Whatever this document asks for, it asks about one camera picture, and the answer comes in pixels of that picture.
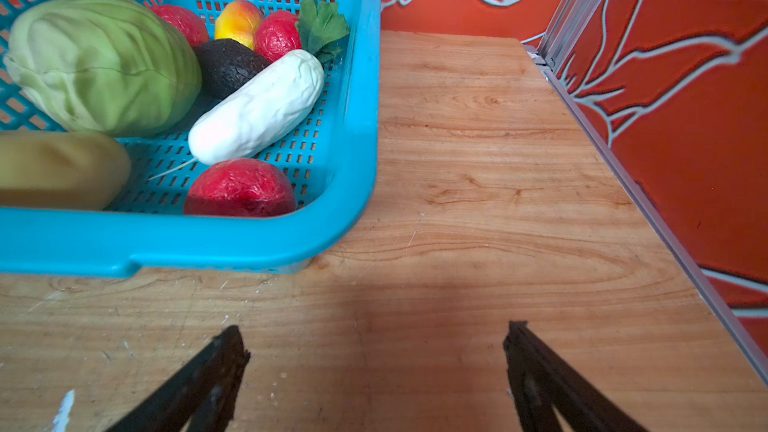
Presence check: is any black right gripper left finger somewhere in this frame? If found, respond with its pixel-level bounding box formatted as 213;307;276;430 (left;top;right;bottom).
110;325;251;431

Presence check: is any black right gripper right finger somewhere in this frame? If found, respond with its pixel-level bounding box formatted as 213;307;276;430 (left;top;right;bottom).
503;321;645;432

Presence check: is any green cabbage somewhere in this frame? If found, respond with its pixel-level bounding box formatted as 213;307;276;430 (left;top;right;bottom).
3;0;202;137

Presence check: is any red fruit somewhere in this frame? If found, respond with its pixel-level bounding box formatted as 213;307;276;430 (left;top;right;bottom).
183;158;297;218
150;4;210;47
254;11;302;62

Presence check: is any red fruit front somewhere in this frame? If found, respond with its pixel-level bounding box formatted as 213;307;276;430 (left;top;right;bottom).
183;158;297;218

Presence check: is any yellow potato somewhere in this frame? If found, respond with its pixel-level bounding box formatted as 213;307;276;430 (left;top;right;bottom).
1;129;132;211

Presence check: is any turquoise plastic basket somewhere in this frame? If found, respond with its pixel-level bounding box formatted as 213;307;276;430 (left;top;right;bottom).
1;0;380;278

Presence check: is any white radish with leaves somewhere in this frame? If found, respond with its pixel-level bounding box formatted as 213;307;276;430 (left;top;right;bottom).
188;0;350;166

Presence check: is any dark avocado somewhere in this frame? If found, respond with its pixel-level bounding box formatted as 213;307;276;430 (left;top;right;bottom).
193;39;271;99

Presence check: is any yellow red peach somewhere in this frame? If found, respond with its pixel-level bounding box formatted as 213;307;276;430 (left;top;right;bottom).
214;0;264;50

